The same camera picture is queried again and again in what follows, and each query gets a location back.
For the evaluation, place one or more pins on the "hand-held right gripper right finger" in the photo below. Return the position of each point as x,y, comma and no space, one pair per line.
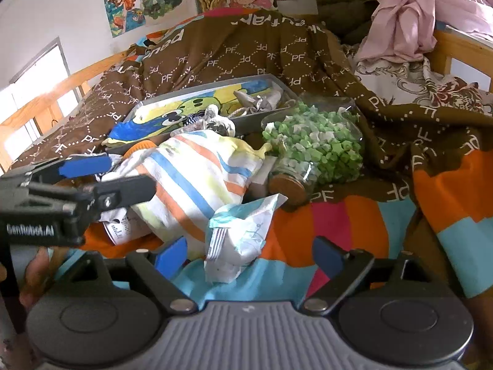
327,260

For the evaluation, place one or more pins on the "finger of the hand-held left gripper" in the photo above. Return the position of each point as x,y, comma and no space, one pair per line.
123,192
83,166

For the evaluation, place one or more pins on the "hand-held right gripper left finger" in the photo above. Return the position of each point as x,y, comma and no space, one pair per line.
171,258

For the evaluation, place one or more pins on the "white teal packet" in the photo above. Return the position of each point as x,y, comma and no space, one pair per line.
238,235

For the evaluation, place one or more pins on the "striped cloth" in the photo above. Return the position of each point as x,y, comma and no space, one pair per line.
192,173

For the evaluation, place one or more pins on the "grey box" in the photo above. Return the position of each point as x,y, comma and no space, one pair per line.
250,124

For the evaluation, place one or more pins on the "person's left hand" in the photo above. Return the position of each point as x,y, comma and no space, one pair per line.
36,277

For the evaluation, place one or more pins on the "white label bottle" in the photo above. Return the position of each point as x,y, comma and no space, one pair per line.
123,230

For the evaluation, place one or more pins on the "yellow blue cartoon cloth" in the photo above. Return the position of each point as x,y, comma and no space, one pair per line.
173,111

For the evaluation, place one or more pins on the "black white patterned cloth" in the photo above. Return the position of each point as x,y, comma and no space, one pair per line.
192,120

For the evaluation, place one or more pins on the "window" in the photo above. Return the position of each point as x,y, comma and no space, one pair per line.
38,69

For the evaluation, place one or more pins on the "glass jar of green paper stars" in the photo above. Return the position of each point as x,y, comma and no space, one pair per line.
319,146

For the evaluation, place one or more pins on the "grey white fuzzy cloth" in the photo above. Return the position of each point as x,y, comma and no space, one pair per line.
220,124

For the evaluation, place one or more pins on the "white grey cloth bundle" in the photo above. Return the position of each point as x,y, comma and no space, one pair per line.
258,100

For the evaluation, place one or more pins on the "floral sheet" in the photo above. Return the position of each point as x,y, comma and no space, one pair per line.
404,81

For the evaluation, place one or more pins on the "olive quilted jacket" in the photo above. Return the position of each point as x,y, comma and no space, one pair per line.
342,4

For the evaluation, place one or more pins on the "pink cloth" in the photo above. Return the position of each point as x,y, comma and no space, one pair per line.
408,7

